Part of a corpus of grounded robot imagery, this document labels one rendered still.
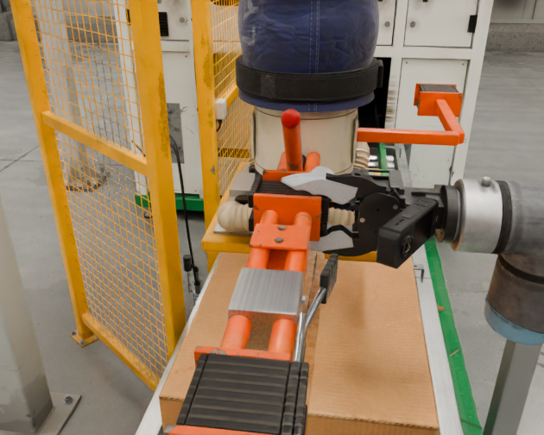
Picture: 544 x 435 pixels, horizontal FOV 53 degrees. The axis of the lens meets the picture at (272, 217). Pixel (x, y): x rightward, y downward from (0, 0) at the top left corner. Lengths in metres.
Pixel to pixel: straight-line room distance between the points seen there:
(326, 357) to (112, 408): 1.41
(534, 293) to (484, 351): 1.78
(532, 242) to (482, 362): 1.78
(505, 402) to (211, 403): 1.18
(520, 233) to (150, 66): 0.95
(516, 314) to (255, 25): 0.52
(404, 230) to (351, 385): 0.33
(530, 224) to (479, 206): 0.06
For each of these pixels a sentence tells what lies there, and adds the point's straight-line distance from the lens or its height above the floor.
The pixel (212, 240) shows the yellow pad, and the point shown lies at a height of 1.13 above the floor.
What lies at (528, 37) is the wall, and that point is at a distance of 9.69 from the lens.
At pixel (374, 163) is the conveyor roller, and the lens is 2.78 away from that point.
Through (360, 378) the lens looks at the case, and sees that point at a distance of 0.86.
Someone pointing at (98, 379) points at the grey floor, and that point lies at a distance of 2.33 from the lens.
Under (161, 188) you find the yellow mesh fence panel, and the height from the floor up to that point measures 0.96.
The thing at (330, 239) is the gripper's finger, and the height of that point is 1.21.
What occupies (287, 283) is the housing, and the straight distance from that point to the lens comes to 0.51.
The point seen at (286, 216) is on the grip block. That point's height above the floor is 1.24.
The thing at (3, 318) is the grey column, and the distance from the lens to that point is 1.86.
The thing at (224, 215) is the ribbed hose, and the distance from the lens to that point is 0.79.
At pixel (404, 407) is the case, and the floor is 0.95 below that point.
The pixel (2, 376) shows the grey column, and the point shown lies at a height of 0.28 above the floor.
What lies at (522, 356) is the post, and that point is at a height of 0.69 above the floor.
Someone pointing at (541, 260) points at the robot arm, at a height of 1.20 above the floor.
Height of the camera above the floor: 1.54
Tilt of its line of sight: 27 degrees down
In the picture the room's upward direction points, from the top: straight up
